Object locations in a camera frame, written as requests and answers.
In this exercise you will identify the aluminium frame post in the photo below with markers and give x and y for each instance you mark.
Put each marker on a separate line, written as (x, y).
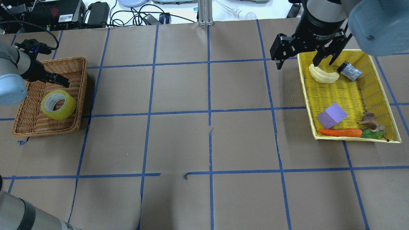
(205, 13)

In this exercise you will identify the blue plate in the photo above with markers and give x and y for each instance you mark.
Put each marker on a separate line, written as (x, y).
(131, 3)

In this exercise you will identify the black power adapter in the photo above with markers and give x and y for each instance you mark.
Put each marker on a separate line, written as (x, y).
(294, 10)

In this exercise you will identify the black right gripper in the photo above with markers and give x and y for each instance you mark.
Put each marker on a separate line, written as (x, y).
(319, 29)

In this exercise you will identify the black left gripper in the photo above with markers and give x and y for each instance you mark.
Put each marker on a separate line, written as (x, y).
(33, 71)

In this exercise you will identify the purple foam cube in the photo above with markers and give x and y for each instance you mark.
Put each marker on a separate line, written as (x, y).
(332, 116)

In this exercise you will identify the brown wicker basket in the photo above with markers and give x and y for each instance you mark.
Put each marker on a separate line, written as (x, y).
(31, 121)

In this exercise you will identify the light bulb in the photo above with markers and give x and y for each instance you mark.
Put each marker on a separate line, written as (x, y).
(243, 15)

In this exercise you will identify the orange toy carrot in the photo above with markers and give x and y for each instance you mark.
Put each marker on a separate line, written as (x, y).
(354, 132)

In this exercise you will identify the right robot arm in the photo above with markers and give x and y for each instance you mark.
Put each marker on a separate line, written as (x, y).
(380, 28)

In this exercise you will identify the yellow woven tray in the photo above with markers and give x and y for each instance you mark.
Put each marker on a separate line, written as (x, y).
(364, 94)

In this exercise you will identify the yellow tape roll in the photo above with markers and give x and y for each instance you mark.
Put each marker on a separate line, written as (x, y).
(50, 101)

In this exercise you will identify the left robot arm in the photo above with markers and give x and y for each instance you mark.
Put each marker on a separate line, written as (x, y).
(19, 65)

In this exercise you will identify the brown toy animal figure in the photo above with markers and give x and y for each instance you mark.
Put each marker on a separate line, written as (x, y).
(370, 122)

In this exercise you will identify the large black power brick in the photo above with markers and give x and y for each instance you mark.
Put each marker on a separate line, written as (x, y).
(98, 14)

